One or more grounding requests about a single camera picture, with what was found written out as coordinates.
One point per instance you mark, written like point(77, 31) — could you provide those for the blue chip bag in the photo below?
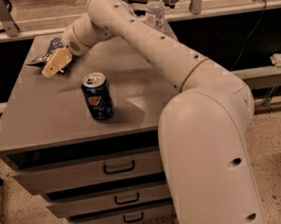
point(43, 59)

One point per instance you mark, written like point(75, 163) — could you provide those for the bottom grey drawer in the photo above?
point(129, 216)

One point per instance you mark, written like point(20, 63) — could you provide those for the grey drawer cabinet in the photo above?
point(46, 121)

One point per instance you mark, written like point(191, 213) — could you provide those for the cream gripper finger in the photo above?
point(50, 70)

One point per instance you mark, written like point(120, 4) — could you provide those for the grey drawer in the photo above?
point(102, 201)
point(89, 171)
point(129, 216)

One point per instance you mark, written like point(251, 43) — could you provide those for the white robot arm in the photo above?
point(201, 130)

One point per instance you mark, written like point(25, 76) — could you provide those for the clear plastic water bottle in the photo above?
point(154, 14)

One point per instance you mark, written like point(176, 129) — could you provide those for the blue pepsi can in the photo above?
point(95, 89)

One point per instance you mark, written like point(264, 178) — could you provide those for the top grey drawer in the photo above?
point(89, 171)

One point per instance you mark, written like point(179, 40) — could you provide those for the middle grey drawer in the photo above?
point(102, 201)

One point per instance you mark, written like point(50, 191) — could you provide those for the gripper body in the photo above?
point(71, 42)

